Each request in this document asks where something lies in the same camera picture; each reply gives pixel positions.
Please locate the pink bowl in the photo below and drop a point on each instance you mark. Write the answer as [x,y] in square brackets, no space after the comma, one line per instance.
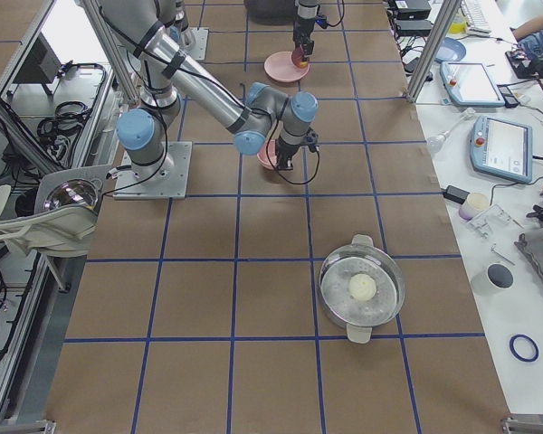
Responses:
[267,155]

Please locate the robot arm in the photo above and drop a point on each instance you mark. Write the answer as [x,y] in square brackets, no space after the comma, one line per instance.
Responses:
[148,30]
[303,27]

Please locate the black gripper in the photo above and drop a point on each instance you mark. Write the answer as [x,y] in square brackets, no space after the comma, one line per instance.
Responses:
[304,28]
[285,149]

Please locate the teach pendant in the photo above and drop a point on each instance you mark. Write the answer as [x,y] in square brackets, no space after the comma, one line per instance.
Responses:
[502,148]
[469,84]

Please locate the near teach pendant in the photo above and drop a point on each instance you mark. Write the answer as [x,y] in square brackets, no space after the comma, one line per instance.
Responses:
[502,148]

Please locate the pink plate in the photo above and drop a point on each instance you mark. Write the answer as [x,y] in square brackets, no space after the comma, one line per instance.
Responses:
[279,67]

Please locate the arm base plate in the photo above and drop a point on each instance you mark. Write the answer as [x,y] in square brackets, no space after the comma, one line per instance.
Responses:
[193,41]
[162,180]

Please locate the far teach pendant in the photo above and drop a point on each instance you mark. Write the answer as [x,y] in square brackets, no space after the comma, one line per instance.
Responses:
[469,84]

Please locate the steel steamer pot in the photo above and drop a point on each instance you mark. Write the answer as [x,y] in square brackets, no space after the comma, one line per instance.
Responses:
[359,318]

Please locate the steel bowl on rack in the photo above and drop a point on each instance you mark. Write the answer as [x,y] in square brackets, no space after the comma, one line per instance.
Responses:
[74,191]

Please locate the white steamed bun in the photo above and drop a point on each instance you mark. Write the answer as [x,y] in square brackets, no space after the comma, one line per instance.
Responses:
[362,287]

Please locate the blue plate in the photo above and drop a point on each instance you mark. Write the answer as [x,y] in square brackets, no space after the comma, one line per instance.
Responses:
[450,50]

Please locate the white purple cup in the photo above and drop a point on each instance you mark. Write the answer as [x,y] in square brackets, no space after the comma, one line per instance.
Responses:
[474,204]

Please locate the black power adapter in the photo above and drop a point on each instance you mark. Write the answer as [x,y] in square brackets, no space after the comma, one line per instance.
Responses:
[455,194]

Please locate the red apple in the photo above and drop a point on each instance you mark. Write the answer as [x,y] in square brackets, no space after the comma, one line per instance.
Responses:
[299,58]

